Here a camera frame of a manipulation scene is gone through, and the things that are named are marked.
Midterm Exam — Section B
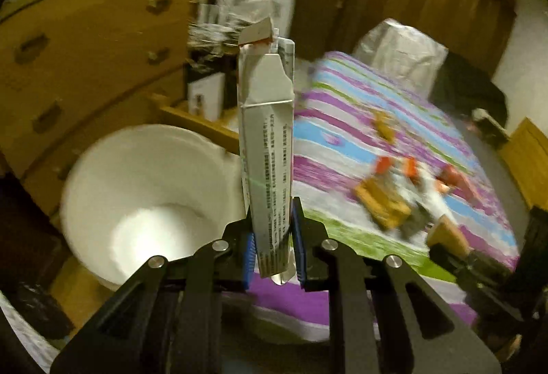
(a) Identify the grey printed carton box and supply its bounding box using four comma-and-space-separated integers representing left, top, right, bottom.
238, 17, 296, 286

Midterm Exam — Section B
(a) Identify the white plastic bucket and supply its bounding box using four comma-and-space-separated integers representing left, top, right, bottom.
60, 124, 245, 290

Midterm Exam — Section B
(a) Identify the red rectangular packet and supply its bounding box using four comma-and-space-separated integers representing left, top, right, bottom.
436, 164, 479, 204

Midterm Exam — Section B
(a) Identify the striped floral bedsheet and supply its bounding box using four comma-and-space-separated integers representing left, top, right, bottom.
263, 52, 518, 323

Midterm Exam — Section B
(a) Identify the small orange snack wrapper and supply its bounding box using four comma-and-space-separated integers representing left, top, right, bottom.
373, 110, 396, 145

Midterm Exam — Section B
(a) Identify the wooden bed footboard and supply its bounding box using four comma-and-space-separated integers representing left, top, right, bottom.
149, 94, 240, 155

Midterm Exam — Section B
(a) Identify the white product box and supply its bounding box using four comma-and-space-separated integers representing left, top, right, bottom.
188, 72, 225, 121

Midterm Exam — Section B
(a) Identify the wooden chest of drawers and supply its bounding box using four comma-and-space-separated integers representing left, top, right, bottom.
1, 0, 195, 214

